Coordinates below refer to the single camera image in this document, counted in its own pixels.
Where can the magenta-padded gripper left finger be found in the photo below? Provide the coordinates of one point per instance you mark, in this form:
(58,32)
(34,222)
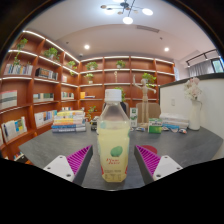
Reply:
(78,160)

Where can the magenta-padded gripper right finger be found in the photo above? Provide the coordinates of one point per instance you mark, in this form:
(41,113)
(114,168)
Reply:
(148,161)

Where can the clear bottle of yellow juice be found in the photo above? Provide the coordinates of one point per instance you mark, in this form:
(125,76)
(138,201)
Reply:
(113,140)

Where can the green and white box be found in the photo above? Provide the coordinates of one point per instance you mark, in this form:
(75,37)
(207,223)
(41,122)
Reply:
(155,126)

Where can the stack of dark books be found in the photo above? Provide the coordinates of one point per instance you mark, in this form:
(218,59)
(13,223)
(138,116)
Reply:
(94,124)

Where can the stack of colourful books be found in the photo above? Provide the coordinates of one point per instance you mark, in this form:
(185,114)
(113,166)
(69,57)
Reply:
(68,121)

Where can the tall green and white carton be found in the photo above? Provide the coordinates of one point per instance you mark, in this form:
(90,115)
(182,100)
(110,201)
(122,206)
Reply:
(133,117)

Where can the stack of white books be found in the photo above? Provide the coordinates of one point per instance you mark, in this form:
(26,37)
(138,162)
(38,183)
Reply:
(173,119)

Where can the beige chair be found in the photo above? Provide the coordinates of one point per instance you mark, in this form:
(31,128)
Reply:
(153,110)

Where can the dark blue chair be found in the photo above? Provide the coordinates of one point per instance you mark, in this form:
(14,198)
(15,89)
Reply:
(124,108)

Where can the wooden artist mannequin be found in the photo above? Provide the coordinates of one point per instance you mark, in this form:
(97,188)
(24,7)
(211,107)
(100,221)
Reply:
(144,100)

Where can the white vase with pale flowers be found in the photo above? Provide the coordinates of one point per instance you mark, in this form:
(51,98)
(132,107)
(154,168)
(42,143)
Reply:
(195,116)

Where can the wooden shelf unit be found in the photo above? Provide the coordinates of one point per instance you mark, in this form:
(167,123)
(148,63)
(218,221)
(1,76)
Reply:
(66,86)

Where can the grey curtain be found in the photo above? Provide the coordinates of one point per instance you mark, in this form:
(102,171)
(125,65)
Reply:
(200,68)

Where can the recessed ceiling spotlight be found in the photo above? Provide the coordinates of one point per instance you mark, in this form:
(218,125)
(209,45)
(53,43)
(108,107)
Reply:
(86,47)
(166,49)

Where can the window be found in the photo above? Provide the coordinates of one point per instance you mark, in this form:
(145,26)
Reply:
(217,66)

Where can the ceiling lamp with round lights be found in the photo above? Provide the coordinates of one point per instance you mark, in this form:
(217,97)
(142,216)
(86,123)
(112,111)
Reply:
(127,20)

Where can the white switch plate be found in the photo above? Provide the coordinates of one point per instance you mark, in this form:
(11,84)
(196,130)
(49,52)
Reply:
(173,101)

